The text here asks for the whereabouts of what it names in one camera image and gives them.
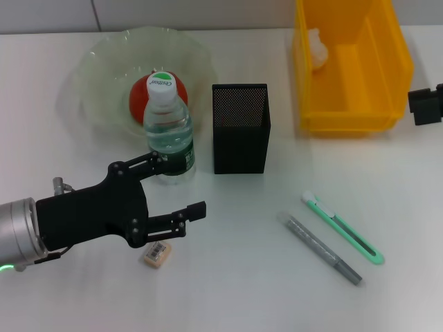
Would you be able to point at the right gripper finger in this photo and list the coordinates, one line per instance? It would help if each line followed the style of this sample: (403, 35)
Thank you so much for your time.
(429, 118)
(424, 100)

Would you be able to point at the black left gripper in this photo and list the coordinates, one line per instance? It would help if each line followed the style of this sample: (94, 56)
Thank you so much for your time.
(93, 214)

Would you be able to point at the clear green-label water bottle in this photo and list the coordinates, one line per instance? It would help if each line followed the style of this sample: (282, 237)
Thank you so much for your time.
(167, 128)

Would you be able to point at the red-orange orange fruit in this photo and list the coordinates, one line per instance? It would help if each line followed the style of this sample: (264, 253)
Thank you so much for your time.
(137, 100)

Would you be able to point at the white paper ball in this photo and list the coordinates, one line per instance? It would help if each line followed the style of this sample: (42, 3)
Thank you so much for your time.
(318, 48)

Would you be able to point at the mint green utility knife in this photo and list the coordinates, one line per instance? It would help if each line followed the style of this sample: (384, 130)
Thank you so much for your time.
(342, 228)

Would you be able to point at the beige eraser with barcode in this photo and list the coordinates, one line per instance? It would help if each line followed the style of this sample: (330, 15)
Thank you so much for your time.
(157, 256)

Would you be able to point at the black mesh pen holder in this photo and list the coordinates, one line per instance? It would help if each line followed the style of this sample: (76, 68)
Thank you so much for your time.
(239, 145)

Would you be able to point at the pale green glass fruit plate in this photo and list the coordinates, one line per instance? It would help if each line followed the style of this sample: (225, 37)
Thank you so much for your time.
(104, 72)

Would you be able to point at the grey pen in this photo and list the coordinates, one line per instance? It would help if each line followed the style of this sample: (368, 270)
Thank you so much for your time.
(322, 249)

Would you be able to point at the yellow plastic storage bin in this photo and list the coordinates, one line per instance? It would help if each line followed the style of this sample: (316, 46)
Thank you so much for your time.
(349, 117)

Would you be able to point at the silver wrist connector fitting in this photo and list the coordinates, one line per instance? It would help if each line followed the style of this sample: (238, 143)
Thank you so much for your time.
(59, 185)

